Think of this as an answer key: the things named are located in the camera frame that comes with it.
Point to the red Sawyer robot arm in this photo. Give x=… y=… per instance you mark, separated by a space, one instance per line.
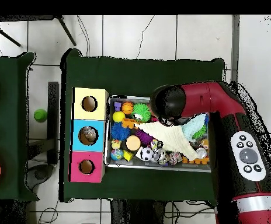
x=208 y=98

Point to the black metal frame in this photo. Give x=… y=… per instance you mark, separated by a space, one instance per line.
x=66 y=30

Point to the small soccer ball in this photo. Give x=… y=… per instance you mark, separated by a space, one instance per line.
x=146 y=154

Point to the orange building brick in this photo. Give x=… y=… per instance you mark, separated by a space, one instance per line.
x=128 y=123

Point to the blue spiky ball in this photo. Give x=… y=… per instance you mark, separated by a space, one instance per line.
x=120 y=131

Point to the globe print ball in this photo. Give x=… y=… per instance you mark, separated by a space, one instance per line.
x=116 y=154

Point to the shallow mesh bin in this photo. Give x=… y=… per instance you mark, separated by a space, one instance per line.
x=149 y=165

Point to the black upright panel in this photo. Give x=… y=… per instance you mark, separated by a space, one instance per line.
x=53 y=121

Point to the yellow ball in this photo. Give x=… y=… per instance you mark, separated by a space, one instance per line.
x=118 y=116

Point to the dark green table cloth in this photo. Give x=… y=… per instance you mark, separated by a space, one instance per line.
x=144 y=77

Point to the clear plastic packet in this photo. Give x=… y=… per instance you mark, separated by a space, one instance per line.
x=87 y=134

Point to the cream waffle cloth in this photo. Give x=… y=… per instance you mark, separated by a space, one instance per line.
x=170 y=135

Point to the mint green waffle cloth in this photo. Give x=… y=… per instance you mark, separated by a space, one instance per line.
x=191 y=126

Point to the small orange basketball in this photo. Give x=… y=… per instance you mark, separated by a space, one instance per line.
x=127 y=107

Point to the grey stand base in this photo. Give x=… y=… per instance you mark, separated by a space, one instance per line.
x=39 y=175

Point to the green cloth side table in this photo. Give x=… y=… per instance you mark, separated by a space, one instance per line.
x=9 y=116

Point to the green spiky ball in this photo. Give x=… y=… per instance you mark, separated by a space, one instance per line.
x=141 y=110

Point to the wooden box with three holes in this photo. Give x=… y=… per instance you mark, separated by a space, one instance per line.
x=88 y=155

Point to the orange foam disc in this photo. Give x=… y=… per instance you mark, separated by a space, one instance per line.
x=133 y=143

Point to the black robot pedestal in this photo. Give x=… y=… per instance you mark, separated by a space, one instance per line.
x=135 y=214

